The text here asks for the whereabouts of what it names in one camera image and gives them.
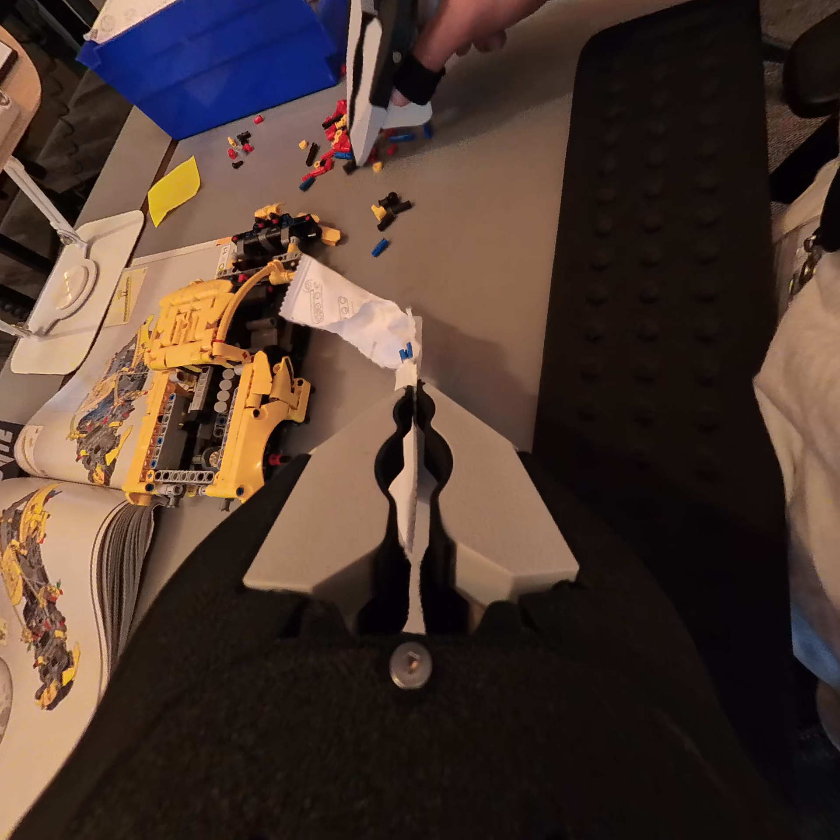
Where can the yellow black brick car model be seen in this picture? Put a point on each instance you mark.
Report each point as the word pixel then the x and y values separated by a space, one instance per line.
pixel 197 367

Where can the pile of mixed brick pins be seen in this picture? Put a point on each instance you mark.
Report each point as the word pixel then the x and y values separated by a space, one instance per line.
pixel 328 151

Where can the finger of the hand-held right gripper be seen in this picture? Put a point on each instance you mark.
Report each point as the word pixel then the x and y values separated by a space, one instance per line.
pixel 371 131
pixel 351 39

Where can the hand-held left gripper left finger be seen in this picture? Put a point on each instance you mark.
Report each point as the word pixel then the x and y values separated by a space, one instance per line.
pixel 321 518

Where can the plain white paper bag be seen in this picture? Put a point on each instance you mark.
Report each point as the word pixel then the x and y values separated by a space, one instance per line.
pixel 341 315

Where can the large printed paper bag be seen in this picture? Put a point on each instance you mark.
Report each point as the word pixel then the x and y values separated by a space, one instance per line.
pixel 118 16

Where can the instruction booklet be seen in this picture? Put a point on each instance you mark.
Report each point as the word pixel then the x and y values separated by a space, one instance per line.
pixel 59 590

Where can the black dimpled chair armrest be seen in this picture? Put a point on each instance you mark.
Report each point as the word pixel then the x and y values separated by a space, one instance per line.
pixel 656 328

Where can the person in beige shirt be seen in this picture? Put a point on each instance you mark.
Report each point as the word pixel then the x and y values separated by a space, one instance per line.
pixel 807 426

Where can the white wooden book stand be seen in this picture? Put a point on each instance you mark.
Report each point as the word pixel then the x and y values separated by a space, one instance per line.
pixel 79 289

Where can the grey desk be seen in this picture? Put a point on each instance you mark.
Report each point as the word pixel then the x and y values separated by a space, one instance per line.
pixel 472 262

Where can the cluster of small brick pins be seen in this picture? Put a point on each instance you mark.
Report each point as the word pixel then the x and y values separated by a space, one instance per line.
pixel 239 149

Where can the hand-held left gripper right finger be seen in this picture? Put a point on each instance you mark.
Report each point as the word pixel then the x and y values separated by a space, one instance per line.
pixel 505 518

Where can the yellow paper scrap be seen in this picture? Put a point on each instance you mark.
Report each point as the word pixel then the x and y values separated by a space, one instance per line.
pixel 174 190

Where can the person's right hand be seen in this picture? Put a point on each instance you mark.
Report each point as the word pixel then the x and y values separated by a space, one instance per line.
pixel 466 26

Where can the blue plastic bin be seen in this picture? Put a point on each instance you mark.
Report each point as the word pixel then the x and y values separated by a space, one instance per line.
pixel 216 59

